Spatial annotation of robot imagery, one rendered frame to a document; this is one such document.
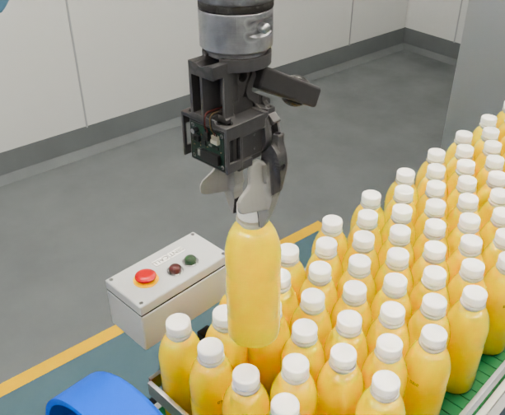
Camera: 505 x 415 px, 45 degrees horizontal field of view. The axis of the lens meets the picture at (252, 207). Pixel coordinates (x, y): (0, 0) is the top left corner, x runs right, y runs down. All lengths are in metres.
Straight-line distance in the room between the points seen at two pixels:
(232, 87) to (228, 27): 0.06
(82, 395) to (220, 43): 0.42
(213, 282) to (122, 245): 1.92
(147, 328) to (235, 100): 0.52
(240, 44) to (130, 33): 3.22
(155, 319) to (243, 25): 0.60
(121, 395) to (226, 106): 0.34
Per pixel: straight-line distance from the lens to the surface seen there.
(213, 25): 0.61
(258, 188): 0.69
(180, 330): 0.96
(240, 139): 0.63
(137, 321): 1.06
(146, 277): 1.06
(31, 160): 3.76
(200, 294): 1.11
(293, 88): 0.69
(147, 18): 3.86
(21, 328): 2.70
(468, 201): 1.31
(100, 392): 0.74
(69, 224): 3.23
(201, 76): 0.62
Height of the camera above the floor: 1.78
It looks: 34 degrees down
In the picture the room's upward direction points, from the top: straight up
